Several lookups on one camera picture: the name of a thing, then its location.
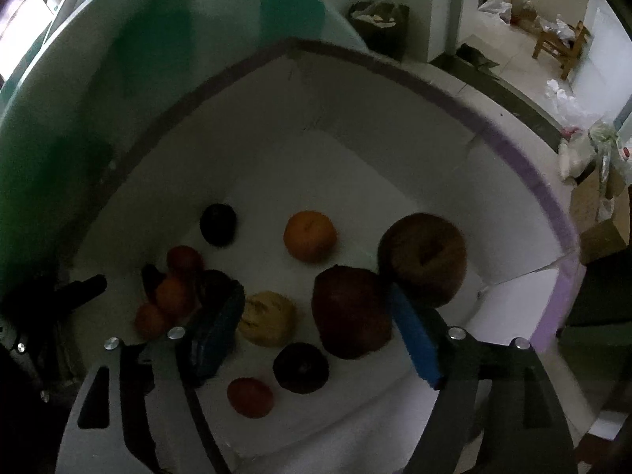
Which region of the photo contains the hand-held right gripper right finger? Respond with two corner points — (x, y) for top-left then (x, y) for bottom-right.
(387, 284), (579, 474)

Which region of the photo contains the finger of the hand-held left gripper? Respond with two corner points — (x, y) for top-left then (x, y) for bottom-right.
(49, 275), (108, 309)

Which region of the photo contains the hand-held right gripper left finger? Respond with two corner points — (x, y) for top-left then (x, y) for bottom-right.
(54, 281), (246, 474)

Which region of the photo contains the pale yellow round fruit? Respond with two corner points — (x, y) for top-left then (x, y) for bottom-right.
(237, 290), (298, 347)

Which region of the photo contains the small orange tangerine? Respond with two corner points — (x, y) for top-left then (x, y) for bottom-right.
(166, 245), (204, 275)
(135, 302), (167, 340)
(155, 276), (196, 317)

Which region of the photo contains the red-orange tangerine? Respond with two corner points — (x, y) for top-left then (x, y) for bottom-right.
(227, 376), (275, 419)

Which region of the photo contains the dark red large fruit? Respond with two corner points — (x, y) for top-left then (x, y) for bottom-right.
(311, 265), (396, 360)

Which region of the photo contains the yellow brown-blotched round fruit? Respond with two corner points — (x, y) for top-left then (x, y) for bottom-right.
(378, 213), (468, 309)

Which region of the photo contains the large orange tangerine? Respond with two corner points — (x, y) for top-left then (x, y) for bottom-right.
(283, 210), (338, 261)

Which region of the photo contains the white foam box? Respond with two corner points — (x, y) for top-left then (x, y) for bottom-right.
(64, 37), (581, 474)

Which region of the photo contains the cardboard box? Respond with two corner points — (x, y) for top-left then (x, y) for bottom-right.
(570, 168), (632, 265)

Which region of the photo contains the teal checkered tablecloth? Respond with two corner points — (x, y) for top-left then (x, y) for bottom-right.
(0, 0), (369, 277)

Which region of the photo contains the white plastic bag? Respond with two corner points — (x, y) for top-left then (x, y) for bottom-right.
(558, 128), (600, 181)
(478, 0), (514, 23)
(545, 79), (593, 124)

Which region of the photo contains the bright window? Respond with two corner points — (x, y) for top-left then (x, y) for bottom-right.
(0, 0), (50, 80)

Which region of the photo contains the clear green plastic bag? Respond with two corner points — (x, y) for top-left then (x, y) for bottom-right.
(590, 121), (630, 223)

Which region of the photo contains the black trash bin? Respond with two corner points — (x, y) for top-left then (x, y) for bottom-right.
(348, 0), (410, 60)

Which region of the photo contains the wooden stool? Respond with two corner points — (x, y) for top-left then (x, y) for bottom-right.
(532, 21), (591, 81)

